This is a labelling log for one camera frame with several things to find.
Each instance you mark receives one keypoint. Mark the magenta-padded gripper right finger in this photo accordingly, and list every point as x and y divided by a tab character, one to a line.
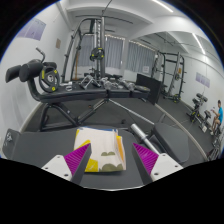
146	158

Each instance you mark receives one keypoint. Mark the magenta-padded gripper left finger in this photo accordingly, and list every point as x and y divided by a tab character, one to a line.
77	158

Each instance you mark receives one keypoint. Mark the yellow blue patterned towel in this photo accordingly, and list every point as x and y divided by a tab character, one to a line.
100	143

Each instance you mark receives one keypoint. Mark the silver barbell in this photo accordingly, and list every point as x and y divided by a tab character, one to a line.
141	133

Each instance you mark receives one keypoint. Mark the black padded workout bench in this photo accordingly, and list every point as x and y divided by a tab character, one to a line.
40	146

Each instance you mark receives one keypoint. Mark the black bench with roller pads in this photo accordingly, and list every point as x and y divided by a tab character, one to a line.
83	95

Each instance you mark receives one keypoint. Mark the black box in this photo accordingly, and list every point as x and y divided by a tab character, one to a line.
148	88

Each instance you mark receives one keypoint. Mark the black exercise machine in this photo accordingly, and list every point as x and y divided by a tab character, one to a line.
196	106

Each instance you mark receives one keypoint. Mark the metal key bunch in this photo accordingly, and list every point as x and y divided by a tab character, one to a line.
8	137

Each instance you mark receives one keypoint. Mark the group of dumbbells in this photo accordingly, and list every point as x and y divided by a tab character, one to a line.
126	85

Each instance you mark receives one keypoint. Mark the black yellow weight plate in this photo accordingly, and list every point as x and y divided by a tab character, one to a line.
50	79
97	54

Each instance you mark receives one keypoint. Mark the person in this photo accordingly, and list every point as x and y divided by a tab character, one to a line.
220	113

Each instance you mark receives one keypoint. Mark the black squat rack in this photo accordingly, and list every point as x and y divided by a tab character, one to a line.
175	76

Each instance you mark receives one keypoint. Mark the white paper sign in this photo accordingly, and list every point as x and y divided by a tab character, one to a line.
146	69

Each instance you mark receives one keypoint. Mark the grey window curtain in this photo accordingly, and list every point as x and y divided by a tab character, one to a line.
115	51
140	56

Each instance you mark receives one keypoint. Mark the black power rack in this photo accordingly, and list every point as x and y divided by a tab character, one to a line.
101	36

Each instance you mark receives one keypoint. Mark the long ceiling light strip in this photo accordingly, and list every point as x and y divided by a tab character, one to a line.
162	6
199	43

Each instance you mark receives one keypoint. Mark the purple wall poster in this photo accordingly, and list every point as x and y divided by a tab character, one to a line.
202	80
31	29

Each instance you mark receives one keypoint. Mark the small brown wall plaque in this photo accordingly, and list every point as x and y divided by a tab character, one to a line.
58	43

